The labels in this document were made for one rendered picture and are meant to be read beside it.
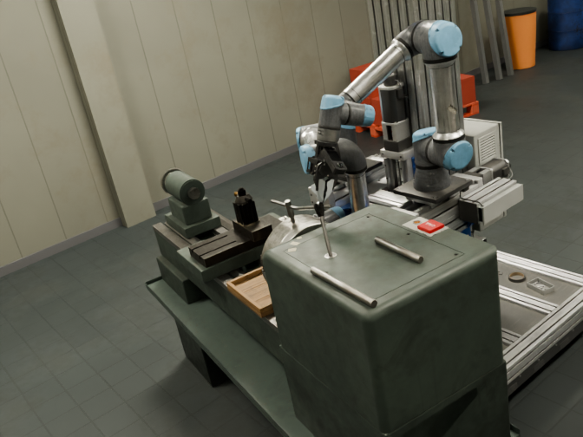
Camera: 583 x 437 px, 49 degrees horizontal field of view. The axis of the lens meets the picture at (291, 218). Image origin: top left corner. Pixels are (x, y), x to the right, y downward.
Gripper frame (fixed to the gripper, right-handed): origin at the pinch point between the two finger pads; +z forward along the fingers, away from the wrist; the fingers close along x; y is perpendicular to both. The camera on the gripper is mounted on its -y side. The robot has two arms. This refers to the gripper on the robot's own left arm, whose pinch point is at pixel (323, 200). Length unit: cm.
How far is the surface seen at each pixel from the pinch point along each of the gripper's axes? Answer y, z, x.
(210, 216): 120, 38, -15
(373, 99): 377, -18, -312
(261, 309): 22, 47, 6
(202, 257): 68, 42, 11
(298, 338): -15.6, 42.0, 13.5
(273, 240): 12.3, 17.3, 10.2
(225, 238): 78, 37, -4
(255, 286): 42, 46, -1
